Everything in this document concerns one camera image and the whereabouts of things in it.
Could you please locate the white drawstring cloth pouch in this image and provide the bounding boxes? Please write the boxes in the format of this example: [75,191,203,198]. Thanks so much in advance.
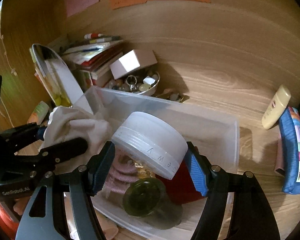
[42,106,113,173]

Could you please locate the white round cream jar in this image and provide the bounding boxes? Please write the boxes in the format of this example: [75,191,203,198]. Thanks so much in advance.
[111,112,188,180]

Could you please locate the left hand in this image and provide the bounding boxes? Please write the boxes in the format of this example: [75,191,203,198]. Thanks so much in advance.
[13,197,30,216]

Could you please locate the orange green tube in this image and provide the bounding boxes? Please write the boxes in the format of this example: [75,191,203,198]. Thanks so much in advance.
[27,101,50,125]

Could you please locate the blue pencil case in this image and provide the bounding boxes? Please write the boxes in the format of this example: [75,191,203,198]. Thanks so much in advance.
[279,107,300,194]

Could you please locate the pink knitted item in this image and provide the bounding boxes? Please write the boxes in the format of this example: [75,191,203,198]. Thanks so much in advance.
[102,149,140,198]

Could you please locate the red small box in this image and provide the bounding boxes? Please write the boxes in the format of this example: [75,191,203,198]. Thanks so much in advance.
[155,160,204,205]

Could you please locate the clear plastic storage bin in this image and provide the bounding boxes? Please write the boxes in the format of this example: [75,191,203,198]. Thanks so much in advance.
[74,86,239,239]

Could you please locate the dark green glass jar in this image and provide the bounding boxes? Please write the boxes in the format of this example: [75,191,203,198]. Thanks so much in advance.
[122,178,183,230]

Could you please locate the bowl of trinkets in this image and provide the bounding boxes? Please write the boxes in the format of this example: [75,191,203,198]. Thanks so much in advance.
[104,71,160,96]

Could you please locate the cream sunscreen bottle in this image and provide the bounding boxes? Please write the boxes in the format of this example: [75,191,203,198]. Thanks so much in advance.
[261,85,291,130]

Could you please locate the small white pink box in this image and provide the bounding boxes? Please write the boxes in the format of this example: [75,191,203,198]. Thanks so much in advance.
[110,49,157,80]

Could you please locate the gold chain jewelry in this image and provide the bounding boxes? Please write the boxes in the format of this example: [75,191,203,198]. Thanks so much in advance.
[132,160,156,179]

